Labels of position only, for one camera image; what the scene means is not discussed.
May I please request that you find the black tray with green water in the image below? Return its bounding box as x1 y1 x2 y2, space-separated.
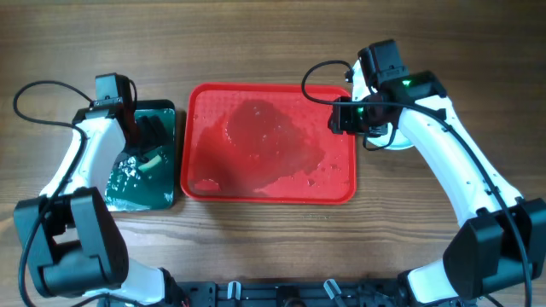
105 100 177 211

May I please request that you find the green yellow sponge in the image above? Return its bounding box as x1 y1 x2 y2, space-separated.
137 155 163 173

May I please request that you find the red plastic tray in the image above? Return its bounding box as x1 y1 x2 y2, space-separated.
180 83 357 205

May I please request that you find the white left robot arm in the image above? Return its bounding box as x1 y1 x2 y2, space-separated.
14 116 187 306

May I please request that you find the light blue plate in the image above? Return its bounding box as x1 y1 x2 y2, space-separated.
351 61 414 151

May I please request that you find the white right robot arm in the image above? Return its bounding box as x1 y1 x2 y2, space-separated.
329 94 545 306

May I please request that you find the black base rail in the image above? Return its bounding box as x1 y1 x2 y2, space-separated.
96 277 477 307

